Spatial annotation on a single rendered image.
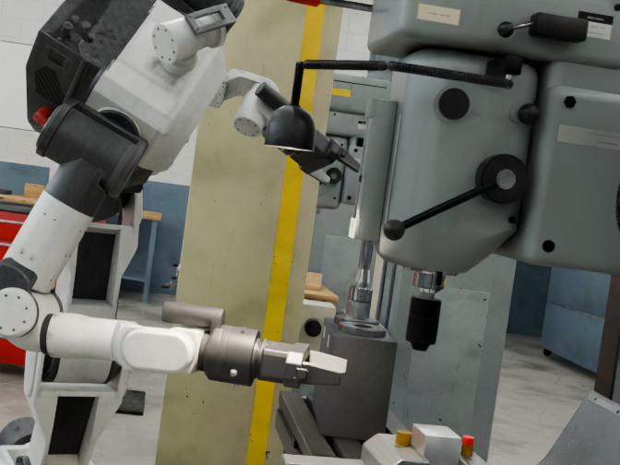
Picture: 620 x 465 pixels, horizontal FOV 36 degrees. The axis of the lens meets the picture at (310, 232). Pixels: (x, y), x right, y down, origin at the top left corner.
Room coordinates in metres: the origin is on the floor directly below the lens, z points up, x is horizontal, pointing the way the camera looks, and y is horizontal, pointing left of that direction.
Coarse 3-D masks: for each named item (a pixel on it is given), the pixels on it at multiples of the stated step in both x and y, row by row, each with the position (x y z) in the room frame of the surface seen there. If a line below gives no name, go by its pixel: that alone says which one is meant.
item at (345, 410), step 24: (336, 336) 1.71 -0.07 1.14; (360, 336) 1.73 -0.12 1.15; (384, 336) 1.76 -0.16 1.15; (360, 360) 1.71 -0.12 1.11; (384, 360) 1.72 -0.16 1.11; (360, 384) 1.71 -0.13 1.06; (384, 384) 1.72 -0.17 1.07; (336, 408) 1.71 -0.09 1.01; (360, 408) 1.72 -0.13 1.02; (384, 408) 1.72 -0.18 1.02; (336, 432) 1.71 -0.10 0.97; (360, 432) 1.72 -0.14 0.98; (384, 432) 1.72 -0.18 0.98
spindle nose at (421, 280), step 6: (414, 276) 1.44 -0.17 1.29; (420, 276) 1.43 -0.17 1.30; (426, 276) 1.42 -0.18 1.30; (432, 276) 1.42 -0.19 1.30; (444, 276) 1.43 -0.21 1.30; (414, 282) 1.44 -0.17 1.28; (420, 282) 1.43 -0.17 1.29; (426, 282) 1.42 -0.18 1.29; (432, 282) 1.42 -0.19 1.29; (426, 288) 1.42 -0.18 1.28; (432, 288) 1.42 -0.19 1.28
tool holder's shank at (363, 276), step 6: (366, 246) 1.86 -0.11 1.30; (372, 246) 1.87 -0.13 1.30; (360, 252) 1.87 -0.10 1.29; (366, 252) 1.86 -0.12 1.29; (372, 252) 1.87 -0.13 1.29; (360, 258) 1.87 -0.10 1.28; (366, 258) 1.86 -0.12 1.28; (360, 264) 1.87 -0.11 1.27; (366, 264) 1.86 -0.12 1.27; (360, 270) 1.86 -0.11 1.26; (366, 270) 1.86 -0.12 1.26; (360, 276) 1.86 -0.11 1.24; (366, 276) 1.86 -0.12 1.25; (360, 282) 1.86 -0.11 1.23; (366, 282) 1.86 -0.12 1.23
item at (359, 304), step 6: (354, 294) 1.85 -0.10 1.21; (360, 294) 1.85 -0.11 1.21; (366, 294) 1.85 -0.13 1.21; (372, 294) 1.87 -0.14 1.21; (348, 300) 1.87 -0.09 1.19; (354, 300) 1.85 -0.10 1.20; (360, 300) 1.85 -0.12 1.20; (366, 300) 1.85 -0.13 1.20; (348, 306) 1.86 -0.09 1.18; (354, 306) 1.85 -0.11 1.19; (360, 306) 1.85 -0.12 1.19; (366, 306) 1.86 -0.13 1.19; (348, 312) 1.86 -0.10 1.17; (354, 312) 1.85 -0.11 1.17; (360, 312) 1.85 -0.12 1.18; (366, 312) 1.86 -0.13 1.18; (354, 318) 1.85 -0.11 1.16; (360, 318) 1.85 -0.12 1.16; (366, 318) 1.86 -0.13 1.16
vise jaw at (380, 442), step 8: (368, 440) 1.35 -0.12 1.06; (376, 440) 1.33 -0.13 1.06; (384, 440) 1.32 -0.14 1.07; (392, 440) 1.32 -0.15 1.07; (368, 448) 1.32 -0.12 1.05; (376, 448) 1.31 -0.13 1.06; (384, 448) 1.29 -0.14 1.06; (392, 448) 1.28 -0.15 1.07; (400, 448) 1.29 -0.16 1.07; (408, 448) 1.29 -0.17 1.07; (368, 456) 1.31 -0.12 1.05; (376, 456) 1.29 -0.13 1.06; (384, 456) 1.27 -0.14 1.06; (392, 456) 1.26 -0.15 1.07; (400, 456) 1.25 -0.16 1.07; (408, 456) 1.25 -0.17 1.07; (416, 456) 1.26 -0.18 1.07; (368, 464) 1.31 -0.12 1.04; (376, 464) 1.27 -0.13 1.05; (384, 464) 1.25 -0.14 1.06; (392, 464) 1.24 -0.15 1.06; (400, 464) 1.23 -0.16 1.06; (408, 464) 1.24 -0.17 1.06; (416, 464) 1.24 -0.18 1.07; (424, 464) 1.24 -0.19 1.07
